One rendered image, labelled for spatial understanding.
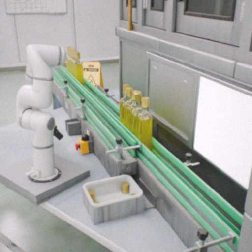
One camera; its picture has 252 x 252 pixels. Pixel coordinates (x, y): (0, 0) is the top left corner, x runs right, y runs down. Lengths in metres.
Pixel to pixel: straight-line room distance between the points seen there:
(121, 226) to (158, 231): 0.14
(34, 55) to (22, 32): 5.82
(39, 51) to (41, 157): 0.47
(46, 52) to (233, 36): 0.77
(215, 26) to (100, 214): 0.84
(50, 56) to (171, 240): 0.90
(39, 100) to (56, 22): 5.94
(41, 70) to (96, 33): 6.18
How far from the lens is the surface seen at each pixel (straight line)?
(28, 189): 1.54
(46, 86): 1.46
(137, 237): 1.32
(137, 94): 1.52
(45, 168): 1.57
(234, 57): 1.20
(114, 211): 1.37
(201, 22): 1.39
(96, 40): 7.61
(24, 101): 1.52
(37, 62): 1.46
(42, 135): 1.50
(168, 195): 1.32
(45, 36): 7.35
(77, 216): 1.42
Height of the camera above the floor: 1.62
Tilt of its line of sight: 23 degrees down
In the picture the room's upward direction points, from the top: straight up
